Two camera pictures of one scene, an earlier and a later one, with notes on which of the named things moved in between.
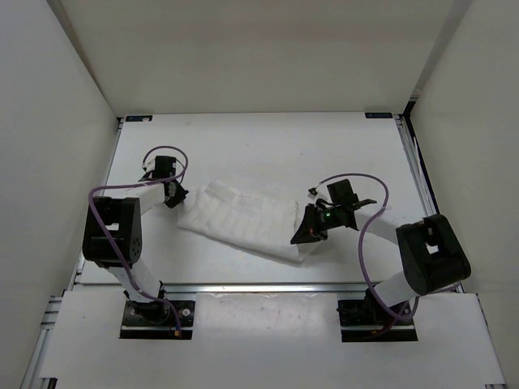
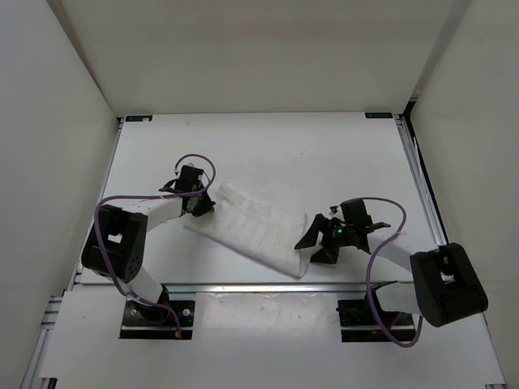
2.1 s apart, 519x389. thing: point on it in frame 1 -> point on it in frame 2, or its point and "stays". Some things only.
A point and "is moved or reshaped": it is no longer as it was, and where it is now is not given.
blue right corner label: [379, 115] stays
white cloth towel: [265, 224] is moved or reshaped
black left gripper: [179, 197] -> [206, 207]
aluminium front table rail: [245, 288] stays
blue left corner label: [139, 118] stays
